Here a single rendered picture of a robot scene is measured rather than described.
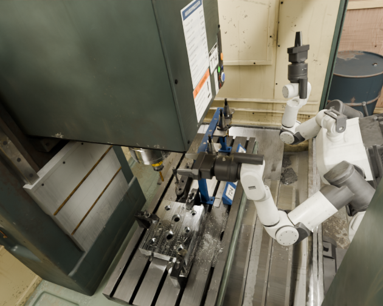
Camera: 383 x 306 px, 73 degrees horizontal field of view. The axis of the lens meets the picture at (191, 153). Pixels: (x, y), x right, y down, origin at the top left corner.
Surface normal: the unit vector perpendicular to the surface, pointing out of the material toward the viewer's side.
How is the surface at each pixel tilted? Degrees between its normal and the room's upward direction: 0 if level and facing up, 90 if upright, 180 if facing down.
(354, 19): 91
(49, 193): 91
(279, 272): 8
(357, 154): 47
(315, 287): 0
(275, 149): 24
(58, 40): 90
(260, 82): 90
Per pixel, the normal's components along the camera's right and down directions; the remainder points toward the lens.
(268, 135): -0.27, -0.41
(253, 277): -0.20, -0.65
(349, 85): -0.44, 0.64
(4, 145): 0.93, 0.11
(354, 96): -0.24, 0.70
